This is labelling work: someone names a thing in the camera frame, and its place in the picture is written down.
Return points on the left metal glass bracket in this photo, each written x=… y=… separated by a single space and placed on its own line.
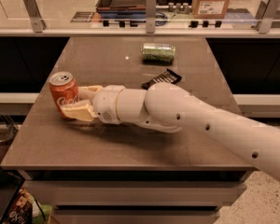
x=37 y=22

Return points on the green soda can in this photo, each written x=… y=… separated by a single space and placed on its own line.
x=158 y=52

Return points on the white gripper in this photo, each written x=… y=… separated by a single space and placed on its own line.
x=104 y=104

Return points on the cardboard box with label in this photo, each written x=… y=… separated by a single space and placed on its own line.
x=209 y=9

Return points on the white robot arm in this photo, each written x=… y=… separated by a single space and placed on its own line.
x=167 y=108

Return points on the metal glass bracket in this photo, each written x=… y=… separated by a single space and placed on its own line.
x=268 y=15
x=37 y=22
x=150 y=16

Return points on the black snack bar wrapper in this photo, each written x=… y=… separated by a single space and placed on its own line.
x=167 y=76

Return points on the grey table drawer cabinet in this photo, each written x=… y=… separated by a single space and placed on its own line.
x=136 y=202

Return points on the red coke can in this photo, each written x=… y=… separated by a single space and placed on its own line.
x=64 y=90

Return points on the middle metal glass bracket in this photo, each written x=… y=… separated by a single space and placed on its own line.
x=150 y=16

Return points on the chip bag snack package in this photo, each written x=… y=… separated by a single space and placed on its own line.
x=21 y=211

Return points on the right metal glass bracket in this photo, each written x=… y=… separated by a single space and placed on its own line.
x=268 y=15

